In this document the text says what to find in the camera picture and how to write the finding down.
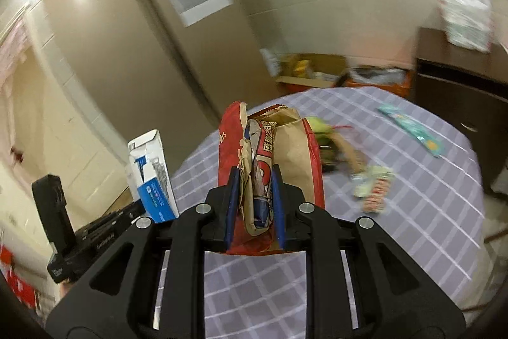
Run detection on dark wooden cabinet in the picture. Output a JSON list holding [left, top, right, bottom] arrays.
[[410, 28, 507, 197]]

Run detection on red cardboard box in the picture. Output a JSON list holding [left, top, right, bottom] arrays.
[[276, 53, 349, 95]]

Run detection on gold double-door refrigerator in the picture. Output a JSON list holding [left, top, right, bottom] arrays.
[[42, 0, 278, 170]]

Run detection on green vegetable scraps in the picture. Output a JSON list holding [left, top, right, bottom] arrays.
[[306, 116, 351, 172]]

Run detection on grey checked tablecloth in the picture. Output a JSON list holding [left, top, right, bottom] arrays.
[[152, 86, 487, 339]]

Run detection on white blue carton box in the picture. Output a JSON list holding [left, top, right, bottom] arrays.
[[127, 129, 179, 223]]

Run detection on red white candy wrapper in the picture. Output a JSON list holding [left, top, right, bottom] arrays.
[[353, 165, 394, 214]]

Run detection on white plastic bag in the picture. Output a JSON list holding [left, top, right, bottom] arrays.
[[440, 0, 493, 53]]

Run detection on yellow small box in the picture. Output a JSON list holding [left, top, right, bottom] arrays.
[[292, 59, 312, 79]]

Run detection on grey plastic bag on floor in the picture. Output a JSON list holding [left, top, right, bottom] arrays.
[[349, 67, 407, 85]]

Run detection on white interior door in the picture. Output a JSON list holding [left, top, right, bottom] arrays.
[[13, 48, 127, 227]]

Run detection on teal long snack wrapper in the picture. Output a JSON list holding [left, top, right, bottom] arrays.
[[377, 104, 446, 158]]

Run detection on red brown paper snack bag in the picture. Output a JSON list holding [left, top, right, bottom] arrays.
[[218, 101, 325, 255]]

